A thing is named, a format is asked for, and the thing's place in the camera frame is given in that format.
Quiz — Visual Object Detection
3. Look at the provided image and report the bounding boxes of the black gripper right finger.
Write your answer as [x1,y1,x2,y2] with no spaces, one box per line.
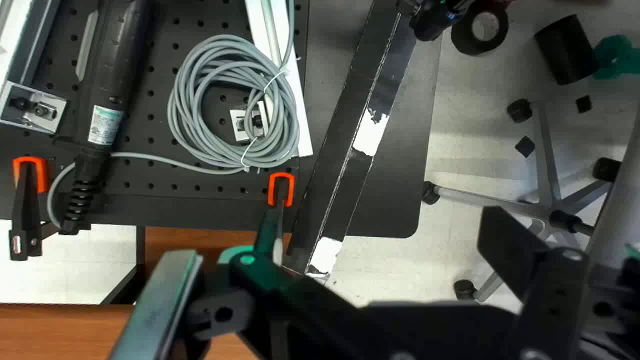
[516,247,591,360]

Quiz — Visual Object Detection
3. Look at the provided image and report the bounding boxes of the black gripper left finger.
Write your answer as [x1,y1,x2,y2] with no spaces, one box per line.
[108,249,257,360]

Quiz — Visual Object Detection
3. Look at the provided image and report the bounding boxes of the teal green plastic object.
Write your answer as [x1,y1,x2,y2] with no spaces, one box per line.
[589,34,640,82]

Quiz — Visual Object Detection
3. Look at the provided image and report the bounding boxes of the black perforated board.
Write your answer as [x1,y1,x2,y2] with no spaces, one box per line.
[0,0,426,240]

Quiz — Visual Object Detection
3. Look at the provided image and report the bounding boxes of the grey office chair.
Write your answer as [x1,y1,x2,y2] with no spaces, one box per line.
[417,97,625,302]

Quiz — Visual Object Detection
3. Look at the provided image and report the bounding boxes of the black clamp orange tip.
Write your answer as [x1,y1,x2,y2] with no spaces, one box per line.
[8,155,51,262]

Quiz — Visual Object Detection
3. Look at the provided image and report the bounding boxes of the black cylinder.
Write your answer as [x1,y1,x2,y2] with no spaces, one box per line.
[531,15,602,86]

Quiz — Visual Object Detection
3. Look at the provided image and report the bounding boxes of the black tape roll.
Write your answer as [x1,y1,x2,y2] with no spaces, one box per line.
[447,0,512,59]

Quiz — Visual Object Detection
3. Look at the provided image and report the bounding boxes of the silver aluminium profile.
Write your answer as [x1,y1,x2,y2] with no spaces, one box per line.
[0,0,64,89]

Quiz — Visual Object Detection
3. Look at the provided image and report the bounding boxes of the green handled orange tip clamp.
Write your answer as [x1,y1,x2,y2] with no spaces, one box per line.
[217,171,298,286]

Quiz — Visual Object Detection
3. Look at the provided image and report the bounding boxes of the small grey mount bracket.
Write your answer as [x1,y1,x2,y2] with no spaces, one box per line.
[227,102,274,145]

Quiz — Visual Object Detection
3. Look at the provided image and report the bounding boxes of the grey coiled cable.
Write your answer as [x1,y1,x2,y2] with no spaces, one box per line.
[108,32,301,179]

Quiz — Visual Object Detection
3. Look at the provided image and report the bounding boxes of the white aluminium rail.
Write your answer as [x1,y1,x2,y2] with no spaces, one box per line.
[244,0,316,160]

